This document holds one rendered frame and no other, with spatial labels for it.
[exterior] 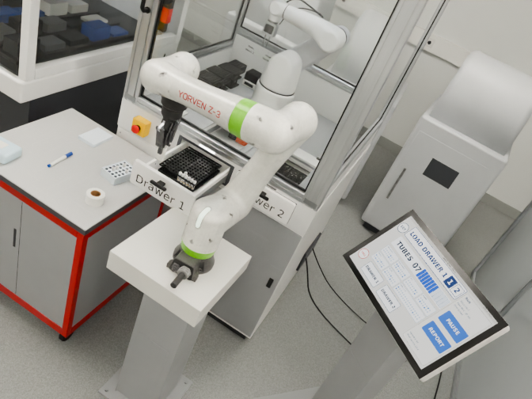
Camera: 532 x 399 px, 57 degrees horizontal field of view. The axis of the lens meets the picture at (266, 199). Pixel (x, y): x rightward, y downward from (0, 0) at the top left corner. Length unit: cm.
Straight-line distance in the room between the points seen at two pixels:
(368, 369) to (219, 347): 91
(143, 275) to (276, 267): 79
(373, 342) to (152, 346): 84
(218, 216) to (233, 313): 106
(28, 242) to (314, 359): 156
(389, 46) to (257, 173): 61
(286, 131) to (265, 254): 100
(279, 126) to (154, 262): 66
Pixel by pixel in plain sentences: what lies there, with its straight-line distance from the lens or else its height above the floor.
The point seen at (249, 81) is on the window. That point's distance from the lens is 199.
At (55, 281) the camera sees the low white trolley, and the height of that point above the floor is 39.
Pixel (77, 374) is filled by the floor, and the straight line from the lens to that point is 242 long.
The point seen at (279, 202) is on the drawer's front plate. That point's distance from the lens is 208.
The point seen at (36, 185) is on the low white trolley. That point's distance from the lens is 206.
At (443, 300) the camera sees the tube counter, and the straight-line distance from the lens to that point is 171.
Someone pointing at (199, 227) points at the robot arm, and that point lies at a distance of 160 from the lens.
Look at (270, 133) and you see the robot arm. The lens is 136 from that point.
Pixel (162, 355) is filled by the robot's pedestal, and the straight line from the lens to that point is 201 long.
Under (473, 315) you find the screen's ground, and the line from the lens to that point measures 168.
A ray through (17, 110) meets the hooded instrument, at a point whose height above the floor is 70.
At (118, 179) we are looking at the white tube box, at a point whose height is 79.
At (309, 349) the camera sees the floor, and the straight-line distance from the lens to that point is 283.
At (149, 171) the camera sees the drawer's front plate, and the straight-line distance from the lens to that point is 197.
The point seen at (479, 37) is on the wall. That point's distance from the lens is 496.
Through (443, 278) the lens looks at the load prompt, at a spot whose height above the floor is 115.
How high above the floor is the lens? 205
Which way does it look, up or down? 34 degrees down
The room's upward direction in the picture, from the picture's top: 24 degrees clockwise
